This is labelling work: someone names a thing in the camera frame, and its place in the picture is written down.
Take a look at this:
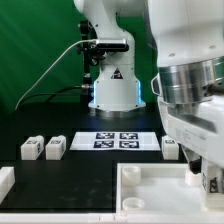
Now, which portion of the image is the black cable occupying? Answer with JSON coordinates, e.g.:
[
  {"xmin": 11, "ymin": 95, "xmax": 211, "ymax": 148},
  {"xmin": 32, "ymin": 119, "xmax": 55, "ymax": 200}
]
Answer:
[{"xmin": 19, "ymin": 84, "xmax": 94, "ymax": 105}]

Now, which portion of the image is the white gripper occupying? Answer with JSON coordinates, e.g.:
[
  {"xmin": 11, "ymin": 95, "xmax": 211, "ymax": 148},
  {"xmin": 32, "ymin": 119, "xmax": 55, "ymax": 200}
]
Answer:
[{"xmin": 151, "ymin": 75, "xmax": 224, "ymax": 175}]

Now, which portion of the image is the black camera stand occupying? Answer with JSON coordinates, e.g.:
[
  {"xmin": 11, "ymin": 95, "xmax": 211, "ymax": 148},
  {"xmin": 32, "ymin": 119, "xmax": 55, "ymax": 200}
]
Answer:
[{"xmin": 77, "ymin": 20, "xmax": 104, "ymax": 84}]

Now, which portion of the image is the white cable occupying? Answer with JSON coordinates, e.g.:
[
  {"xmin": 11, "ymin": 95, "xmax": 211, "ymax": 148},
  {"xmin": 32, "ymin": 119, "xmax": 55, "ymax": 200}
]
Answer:
[{"xmin": 14, "ymin": 38, "xmax": 98, "ymax": 111}]

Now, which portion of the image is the white sheet with AprilTags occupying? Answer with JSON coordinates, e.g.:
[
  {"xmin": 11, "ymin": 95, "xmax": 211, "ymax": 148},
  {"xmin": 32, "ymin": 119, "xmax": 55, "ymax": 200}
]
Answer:
[{"xmin": 70, "ymin": 132, "xmax": 160, "ymax": 151}]

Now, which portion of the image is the white L-shaped obstacle fence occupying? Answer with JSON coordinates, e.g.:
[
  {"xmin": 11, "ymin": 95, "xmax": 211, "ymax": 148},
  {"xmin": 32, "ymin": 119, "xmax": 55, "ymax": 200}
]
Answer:
[{"xmin": 0, "ymin": 166, "xmax": 224, "ymax": 224}]

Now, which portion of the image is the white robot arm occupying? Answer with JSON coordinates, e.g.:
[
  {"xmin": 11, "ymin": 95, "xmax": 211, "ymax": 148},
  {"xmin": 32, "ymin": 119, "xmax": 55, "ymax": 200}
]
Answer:
[{"xmin": 73, "ymin": 0, "xmax": 224, "ymax": 170}]

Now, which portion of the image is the white square tabletop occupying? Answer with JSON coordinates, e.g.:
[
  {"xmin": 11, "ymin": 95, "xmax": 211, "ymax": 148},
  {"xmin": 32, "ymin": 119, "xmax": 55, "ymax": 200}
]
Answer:
[{"xmin": 115, "ymin": 162, "xmax": 224, "ymax": 214}]

